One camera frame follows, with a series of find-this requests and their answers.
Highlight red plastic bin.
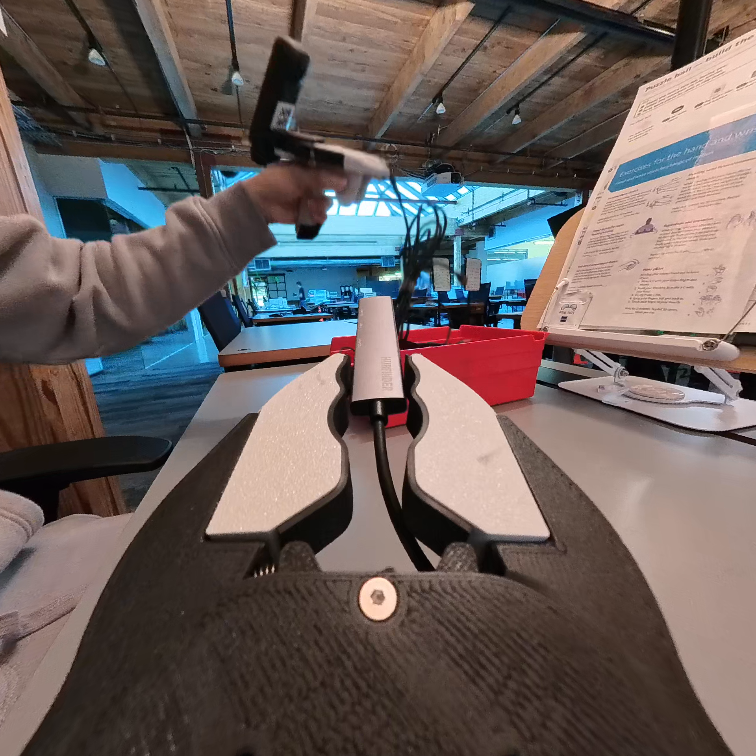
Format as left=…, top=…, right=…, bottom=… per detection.
left=330, top=325, right=547, bottom=427

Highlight wooden document stand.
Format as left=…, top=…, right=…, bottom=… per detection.
left=521, top=207, right=756, bottom=432

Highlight small white card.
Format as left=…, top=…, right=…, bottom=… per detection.
left=540, top=289, right=591, bottom=329

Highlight blue header exercise sheet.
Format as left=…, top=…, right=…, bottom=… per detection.
left=567, top=112, right=756, bottom=334

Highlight black ceiling pole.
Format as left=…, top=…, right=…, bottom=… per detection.
left=670, top=0, right=715, bottom=72

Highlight grey USB hub white print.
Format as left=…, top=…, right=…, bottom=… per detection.
left=350, top=295, right=437, bottom=574

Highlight white instruction sheet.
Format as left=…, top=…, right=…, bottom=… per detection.
left=614, top=32, right=756, bottom=172

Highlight grey desk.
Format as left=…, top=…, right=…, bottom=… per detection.
left=0, top=354, right=756, bottom=756

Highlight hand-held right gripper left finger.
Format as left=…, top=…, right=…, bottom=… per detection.
left=206, top=352, right=355, bottom=555

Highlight black angled-plug USB cable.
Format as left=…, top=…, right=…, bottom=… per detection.
left=387, top=171, right=464, bottom=345

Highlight person's left forearm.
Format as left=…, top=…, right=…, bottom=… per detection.
left=0, top=182, right=278, bottom=364

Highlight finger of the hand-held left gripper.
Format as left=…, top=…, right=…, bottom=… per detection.
left=330, top=145, right=392, bottom=181

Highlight wood-edged grey table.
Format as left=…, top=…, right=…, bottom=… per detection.
left=219, top=319, right=361, bottom=371

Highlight person's left hand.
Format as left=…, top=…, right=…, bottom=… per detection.
left=241, top=168, right=334, bottom=226

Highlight dark blue office chair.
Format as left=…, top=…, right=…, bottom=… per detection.
left=198, top=292, right=243, bottom=353

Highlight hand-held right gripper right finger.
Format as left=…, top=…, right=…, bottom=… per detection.
left=403, top=352, right=552, bottom=556

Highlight black chair armrest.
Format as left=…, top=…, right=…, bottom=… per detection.
left=0, top=436, right=173, bottom=523

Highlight person's grey clothing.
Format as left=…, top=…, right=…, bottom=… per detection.
left=0, top=490, right=133, bottom=727

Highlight black hanging screen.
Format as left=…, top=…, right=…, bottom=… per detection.
left=546, top=207, right=586, bottom=238

